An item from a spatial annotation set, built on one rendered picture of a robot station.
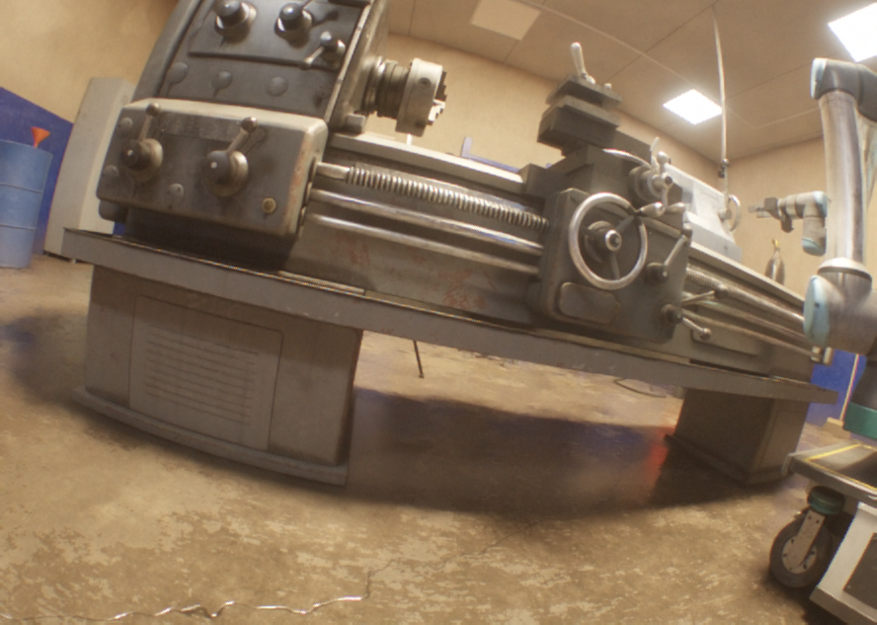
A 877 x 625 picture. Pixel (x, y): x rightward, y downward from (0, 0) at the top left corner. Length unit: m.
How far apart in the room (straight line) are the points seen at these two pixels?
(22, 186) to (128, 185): 2.50
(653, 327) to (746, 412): 1.01
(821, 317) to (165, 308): 1.46
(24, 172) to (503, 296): 3.27
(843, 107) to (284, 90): 1.38
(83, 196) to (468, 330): 3.92
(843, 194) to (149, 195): 1.53
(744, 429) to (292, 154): 1.93
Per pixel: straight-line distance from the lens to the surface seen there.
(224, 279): 0.83
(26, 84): 4.23
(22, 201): 3.44
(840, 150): 1.10
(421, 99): 1.18
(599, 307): 0.91
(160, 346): 1.03
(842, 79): 1.22
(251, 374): 0.94
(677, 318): 1.02
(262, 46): 1.11
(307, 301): 0.78
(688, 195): 1.61
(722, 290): 1.03
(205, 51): 1.17
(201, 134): 0.91
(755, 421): 1.90
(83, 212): 4.26
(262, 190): 0.82
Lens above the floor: 0.51
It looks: 1 degrees down
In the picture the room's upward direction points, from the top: 13 degrees clockwise
